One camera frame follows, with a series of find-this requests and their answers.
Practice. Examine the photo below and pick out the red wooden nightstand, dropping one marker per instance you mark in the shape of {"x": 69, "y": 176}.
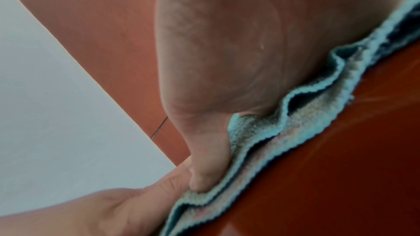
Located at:
{"x": 328, "y": 178}

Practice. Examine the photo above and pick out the teal cleaning cloth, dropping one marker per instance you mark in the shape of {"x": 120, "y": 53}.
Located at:
{"x": 295, "y": 115}

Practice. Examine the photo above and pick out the person's right hand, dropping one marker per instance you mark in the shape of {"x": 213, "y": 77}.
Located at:
{"x": 246, "y": 35}

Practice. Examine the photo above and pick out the person's left hand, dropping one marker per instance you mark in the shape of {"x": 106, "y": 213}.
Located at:
{"x": 98, "y": 214}

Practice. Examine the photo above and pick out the red wooden wall panel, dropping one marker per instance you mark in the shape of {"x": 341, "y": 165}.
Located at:
{"x": 98, "y": 22}

